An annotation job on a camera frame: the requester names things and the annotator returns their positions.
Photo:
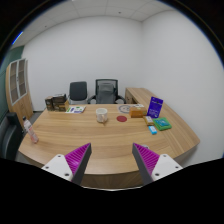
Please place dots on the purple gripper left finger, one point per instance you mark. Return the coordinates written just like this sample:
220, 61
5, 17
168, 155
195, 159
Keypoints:
71, 166

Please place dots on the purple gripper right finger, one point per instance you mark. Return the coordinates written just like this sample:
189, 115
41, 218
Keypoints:
152, 166

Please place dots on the clear bottle pink drink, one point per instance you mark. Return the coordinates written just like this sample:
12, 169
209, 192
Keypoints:
29, 129

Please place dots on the small blue white box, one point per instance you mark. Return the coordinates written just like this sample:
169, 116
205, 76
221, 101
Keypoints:
152, 130

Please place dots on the wooden side desk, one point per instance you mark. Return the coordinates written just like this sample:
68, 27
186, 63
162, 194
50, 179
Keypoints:
180, 136

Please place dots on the green flat box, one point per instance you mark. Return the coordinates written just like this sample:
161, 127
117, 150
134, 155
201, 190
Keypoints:
162, 124

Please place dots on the small yellow snack box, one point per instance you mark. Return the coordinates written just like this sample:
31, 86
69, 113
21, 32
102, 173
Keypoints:
148, 120

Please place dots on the red round coaster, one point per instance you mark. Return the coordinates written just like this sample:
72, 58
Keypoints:
121, 118

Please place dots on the orange cardboard box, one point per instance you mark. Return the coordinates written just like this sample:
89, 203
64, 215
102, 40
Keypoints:
137, 112

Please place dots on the green white leaflet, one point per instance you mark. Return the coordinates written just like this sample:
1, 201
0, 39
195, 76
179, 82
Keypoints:
76, 109

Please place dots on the white ceramic mug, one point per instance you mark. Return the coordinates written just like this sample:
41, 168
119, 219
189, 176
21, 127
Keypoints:
101, 115

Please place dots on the purple standing card box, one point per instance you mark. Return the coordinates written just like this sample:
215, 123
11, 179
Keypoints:
154, 107

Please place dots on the dark stacked boxes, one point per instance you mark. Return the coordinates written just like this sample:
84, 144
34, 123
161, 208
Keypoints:
58, 102

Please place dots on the black office chair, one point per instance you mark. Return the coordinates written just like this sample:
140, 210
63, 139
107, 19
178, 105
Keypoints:
78, 92

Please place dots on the black leather chair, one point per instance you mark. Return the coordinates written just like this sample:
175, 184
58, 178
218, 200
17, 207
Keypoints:
11, 136

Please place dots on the grey mesh office chair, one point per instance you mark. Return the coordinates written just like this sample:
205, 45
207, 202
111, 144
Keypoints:
106, 92

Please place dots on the wooden glass-door cabinet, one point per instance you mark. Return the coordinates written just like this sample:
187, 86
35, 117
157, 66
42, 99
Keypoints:
17, 89

